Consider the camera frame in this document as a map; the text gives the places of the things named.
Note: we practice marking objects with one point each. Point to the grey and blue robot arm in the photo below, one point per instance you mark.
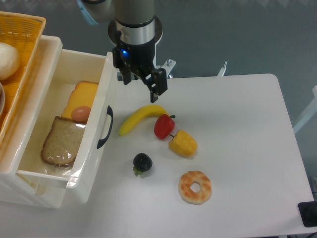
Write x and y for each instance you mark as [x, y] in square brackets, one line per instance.
[135, 30]

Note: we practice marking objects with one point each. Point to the brown bread slice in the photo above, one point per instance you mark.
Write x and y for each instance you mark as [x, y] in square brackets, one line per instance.
[62, 143]

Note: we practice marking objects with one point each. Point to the dark purple mangosteen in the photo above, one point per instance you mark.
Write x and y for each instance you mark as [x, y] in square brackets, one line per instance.
[142, 163]

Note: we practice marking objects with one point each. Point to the white bun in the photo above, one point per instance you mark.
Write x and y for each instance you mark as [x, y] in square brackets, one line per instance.
[9, 61]

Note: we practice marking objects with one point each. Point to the orange woven basket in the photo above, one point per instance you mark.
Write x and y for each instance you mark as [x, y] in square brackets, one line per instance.
[22, 32]

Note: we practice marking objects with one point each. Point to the yellow bell pepper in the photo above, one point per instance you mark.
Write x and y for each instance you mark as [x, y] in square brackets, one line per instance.
[183, 143]

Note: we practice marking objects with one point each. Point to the glazed donut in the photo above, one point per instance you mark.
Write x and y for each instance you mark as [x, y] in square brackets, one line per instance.
[194, 187]

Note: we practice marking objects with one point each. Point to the white metal frame right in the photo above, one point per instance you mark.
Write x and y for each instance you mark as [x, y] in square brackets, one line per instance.
[309, 111]

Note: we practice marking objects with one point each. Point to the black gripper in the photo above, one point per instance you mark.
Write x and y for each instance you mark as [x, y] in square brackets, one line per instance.
[138, 60]

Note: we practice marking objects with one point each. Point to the black top drawer handle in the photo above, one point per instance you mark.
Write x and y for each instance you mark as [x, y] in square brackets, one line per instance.
[105, 127]

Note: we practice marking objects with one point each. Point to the yellow banana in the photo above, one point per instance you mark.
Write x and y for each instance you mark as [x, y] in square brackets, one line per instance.
[140, 114]

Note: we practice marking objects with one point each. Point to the white bracket behind table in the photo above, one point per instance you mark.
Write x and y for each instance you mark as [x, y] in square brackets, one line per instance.
[222, 70]

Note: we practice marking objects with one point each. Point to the black device at table edge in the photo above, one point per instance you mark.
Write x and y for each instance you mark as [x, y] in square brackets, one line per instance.
[308, 213]

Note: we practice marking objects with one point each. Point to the white drawer cabinet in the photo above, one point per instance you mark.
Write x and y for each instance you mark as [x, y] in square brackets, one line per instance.
[14, 188]

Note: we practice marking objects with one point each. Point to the brown egg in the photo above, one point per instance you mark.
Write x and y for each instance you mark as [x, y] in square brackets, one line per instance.
[81, 114]

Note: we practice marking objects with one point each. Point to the yellow cheese slice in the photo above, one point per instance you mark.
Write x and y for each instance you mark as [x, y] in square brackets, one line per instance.
[83, 95]

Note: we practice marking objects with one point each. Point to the red bell pepper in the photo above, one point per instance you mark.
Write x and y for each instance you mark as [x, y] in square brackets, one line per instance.
[164, 126]

